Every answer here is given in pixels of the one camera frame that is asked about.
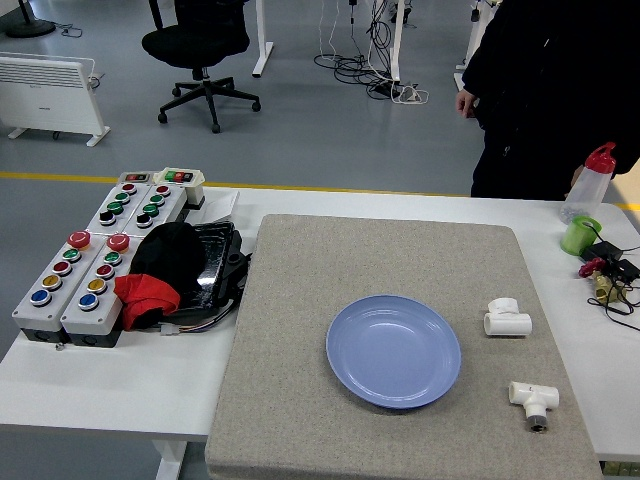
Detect person's right hand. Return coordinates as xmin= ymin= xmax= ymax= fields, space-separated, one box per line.
xmin=455 ymin=89 xmax=480 ymax=120

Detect plain white tee pipe fitting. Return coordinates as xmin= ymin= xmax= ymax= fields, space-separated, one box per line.
xmin=483 ymin=297 xmax=533 ymax=339

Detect white tee fitting metal end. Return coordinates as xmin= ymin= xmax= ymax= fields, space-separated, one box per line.
xmin=508 ymin=380 xmax=560 ymax=434

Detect blue round plate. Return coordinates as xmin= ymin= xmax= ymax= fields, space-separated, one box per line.
xmin=325 ymin=294 xmax=462 ymax=411

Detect white desk leg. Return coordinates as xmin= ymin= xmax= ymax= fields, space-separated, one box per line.
xmin=453 ymin=0 xmax=494 ymax=94
xmin=251 ymin=0 xmax=275 ymax=78
xmin=387 ymin=0 xmax=405 ymax=83

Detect person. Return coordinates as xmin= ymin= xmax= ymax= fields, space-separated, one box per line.
xmin=455 ymin=0 xmax=640 ymax=202

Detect clear squeeze bottle red cap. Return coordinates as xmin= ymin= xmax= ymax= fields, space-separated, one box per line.
xmin=558 ymin=142 xmax=617 ymax=225

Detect green plastic cup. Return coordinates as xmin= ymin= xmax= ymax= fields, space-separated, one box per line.
xmin=560 ymin=215 xmax=603 ymax=256

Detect black power adapter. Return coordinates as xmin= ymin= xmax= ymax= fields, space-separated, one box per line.
xmin=580 ymin=241 xmax=624 ymax=264

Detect small black box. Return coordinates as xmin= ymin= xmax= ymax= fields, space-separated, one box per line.
xmin=605 ymin=259 xmax=640 ymax=282

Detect white paper card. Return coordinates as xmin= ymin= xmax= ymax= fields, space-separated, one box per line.
xmin=202 ymin=191 xmax=240 ymax=224

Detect black office chair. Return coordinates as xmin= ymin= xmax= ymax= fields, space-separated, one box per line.
xmin=141 ymin=0 xmax=262 ymax=134

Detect glossy black tray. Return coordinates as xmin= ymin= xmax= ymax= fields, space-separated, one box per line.
xmin=167 ymin=221 xmax=254 ymax=324

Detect grey control box black knob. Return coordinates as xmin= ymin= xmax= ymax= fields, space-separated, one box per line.
xmin=85 ymin=182 xmax=151 ymax=236
xmin=121 ymin=183 xmax=187 ymax=237

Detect black cloth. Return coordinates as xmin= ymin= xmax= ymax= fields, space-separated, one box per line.
xmin=129 ymin=222 xmax=207 ymax=301

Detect grey-brown felt mat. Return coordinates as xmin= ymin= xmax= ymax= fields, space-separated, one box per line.
xmin=204 ymin=213 xmax=604 ymax=480

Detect red cloth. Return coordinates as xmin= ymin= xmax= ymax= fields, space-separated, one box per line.
xmin=113 ymin=273 xmax=182 ymax=332

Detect white panel heater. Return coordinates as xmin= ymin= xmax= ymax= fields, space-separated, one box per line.
xmin=0 ymin=51 xmax=111 ymax=148

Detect five-button control box mushroom stop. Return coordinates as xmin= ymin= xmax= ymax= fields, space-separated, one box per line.
xmin=11 ymin=230 xmax=94 ymax=344
xmin=59 ymin=233 xmax=132 ymax=348

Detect black fan stand base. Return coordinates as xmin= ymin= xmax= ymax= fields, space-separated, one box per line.
xmin=4 ymin=0 xmax=57 ymax=39

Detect white table leg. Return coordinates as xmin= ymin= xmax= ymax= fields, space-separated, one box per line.
xmin=152 ymin=439 xmax=189 ymax=480

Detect tangled floor cables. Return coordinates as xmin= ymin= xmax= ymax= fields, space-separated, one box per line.
xmin=313 ymin=0 xmax=401 ymax=99

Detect thin black cable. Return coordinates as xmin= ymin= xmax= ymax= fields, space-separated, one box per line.
xmin=587 ymin=279 xmax=640 ymax=332

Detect white switch green red buttons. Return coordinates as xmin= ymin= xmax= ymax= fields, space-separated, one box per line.
xmin=151 ymin=167 xmax=207 ymax=209

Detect white connector with wires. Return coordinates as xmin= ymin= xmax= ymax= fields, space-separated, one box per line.
xmin=159 ymin=309 xmax=236 ymax=337

